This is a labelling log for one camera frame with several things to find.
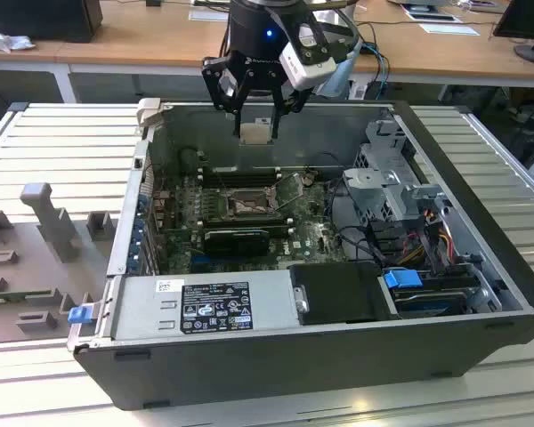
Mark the black RAM slot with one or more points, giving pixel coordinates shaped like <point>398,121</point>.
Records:
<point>245,215</point>
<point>245,172</point>
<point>245,182</point>
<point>245,223</point>

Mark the crumpled white paper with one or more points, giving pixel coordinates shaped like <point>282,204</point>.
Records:
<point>9,42</point>

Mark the black computer monitor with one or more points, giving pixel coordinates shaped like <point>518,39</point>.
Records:
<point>523,18</point>

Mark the green RAM stick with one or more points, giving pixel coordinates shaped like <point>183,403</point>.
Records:
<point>9,298</point>

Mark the dark hard disk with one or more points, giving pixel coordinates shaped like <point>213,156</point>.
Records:
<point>427,304</point>

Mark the black box on desk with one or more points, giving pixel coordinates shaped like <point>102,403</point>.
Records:
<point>40,18</point>

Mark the CPU socket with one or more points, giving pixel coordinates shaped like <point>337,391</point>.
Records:
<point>249,204</point>

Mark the thin metal locking lever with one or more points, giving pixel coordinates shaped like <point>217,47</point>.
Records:
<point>221,180</point>
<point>277,179</point>

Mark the silver power supply unit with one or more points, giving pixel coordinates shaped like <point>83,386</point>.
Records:
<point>138,311</point>

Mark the black graphics card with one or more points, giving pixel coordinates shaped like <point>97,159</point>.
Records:
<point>236,242</point>

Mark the round coin battery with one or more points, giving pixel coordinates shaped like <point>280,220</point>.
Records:
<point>307,179</point>

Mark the green motherboard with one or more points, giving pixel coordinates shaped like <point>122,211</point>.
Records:
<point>302,240</point>

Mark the wooden desk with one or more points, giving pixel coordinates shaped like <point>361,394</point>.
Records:
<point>138,40</point>

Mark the black open PC case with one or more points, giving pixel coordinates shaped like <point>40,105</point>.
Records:
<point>249,378</point>

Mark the silver square CPU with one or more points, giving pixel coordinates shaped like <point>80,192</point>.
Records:
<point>256,133</point>

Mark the pale paper sheet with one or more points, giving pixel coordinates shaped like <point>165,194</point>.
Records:
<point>449,29</point>

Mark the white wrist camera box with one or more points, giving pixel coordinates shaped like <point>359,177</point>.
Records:
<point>309,66</point>

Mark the silver metal drive cage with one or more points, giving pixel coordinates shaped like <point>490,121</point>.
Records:
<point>374,182</point>

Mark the black plastic shroud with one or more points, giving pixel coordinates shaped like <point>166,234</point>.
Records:
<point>338,289</point>

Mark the blue plastic latch tab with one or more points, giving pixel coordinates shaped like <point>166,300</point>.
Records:
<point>80,315</point>

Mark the grey parts rack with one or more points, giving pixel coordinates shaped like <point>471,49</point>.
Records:
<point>26,249</point>

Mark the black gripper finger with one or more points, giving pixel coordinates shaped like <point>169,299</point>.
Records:
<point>300,100</point>
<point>218,84</point>

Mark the blue disk carrier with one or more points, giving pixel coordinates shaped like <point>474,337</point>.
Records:
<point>400,282</point>

